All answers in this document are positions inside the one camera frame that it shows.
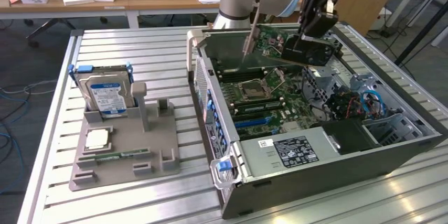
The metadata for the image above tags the green graphics card black shroud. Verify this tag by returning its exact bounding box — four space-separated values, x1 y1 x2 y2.
242 1 334 67

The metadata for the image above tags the wooden cabinet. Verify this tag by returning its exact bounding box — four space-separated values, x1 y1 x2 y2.
332 0 406 36

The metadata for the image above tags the perforated metal disk bay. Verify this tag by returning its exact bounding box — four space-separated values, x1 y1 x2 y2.
303 50 355 99

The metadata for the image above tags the metal socket cover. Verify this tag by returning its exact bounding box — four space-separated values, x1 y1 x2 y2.
263 68 287 90

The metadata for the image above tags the black slanted pole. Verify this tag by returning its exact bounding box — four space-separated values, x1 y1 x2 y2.
394 0 448 66

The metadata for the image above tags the CPU socket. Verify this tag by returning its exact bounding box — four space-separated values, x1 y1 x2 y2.
238 79 271 99

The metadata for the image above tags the green motherboard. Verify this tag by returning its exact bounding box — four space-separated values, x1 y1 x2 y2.
210 58 338 141

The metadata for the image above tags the RAM stick with black chips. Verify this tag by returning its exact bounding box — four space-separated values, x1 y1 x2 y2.
236 101 286 112

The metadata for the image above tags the blue expansion slot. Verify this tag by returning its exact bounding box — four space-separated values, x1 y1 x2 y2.
234 118 274 128

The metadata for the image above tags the grey metal disk bay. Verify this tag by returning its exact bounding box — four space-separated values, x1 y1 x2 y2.
362 113 427 146

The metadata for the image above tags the grey power supply with labels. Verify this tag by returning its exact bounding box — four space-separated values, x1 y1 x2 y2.
240 126 343 177

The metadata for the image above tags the open grey PC case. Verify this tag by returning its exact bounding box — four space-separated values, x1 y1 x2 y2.
187 23 448 219

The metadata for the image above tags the hard disk in blue carrier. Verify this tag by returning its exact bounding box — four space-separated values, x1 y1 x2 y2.
68 62 139 117

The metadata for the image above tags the grey plastic parts rack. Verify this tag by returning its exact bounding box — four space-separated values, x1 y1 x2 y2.
68 82 183 192

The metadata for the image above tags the black office chair base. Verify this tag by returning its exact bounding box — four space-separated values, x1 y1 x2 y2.
24 18 76 48

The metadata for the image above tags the green RAM stick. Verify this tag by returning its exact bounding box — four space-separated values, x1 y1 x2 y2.
79 149 150 161

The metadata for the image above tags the silver CPU chip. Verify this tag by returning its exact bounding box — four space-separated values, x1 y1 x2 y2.
86 130 110 149

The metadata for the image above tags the blue data wire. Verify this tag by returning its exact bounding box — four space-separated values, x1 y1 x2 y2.
362 90 388 115

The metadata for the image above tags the black plastic air duct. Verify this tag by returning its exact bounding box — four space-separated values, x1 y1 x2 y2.
322 120 383 155

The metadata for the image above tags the silver case handle blue latch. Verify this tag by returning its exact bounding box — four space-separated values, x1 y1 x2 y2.
208 154 243 189

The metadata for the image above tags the blue floor cable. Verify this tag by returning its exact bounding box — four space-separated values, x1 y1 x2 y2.
0 121 23 196

